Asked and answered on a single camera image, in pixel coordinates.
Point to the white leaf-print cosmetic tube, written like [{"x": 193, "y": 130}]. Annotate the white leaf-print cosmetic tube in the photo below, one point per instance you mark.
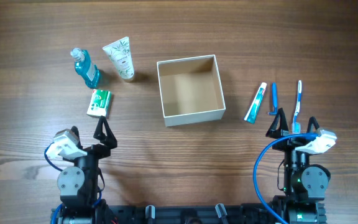
[{"x": 119, "y": 52}]

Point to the green white soap box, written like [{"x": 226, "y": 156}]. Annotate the green white soap box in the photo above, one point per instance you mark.
[{"x": 99, "y": 103}]

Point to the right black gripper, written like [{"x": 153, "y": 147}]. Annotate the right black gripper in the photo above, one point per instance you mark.
[{"x": 294, "y": 144}]

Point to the blue white toothbrush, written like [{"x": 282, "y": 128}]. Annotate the blue white toothbrush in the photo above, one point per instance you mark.
[{"x": 296, "y": 126}]

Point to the teal toothpaste tube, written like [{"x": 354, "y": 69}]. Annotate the teal toothpaste tube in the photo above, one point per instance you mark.
[{"x": 252, "y": 113}]

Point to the white open cardboard box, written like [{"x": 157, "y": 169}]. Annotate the white open cardboard box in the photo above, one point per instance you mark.
[{"x": 190, "y": 90}]

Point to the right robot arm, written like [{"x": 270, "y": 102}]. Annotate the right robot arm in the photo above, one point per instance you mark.
[{"x": 304, "y": 183}]

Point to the blue disposable razor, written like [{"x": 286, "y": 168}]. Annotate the blue disposable razor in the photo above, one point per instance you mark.
[{"x": 274, "y": 100}]

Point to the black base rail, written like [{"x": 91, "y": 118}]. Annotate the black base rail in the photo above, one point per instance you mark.
[{"x": 245, "y": 213}]

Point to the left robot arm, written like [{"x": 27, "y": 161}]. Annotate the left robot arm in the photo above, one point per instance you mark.
[{"x": 80, "y": 194}]

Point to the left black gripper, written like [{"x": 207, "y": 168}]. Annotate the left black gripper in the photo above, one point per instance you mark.
[{"x": 94, "y": 149}]

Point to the blue mouthwash bottle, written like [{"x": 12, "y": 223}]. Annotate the blue mouthwash bottle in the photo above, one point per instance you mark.
[{"x": 85, "y": 68}]

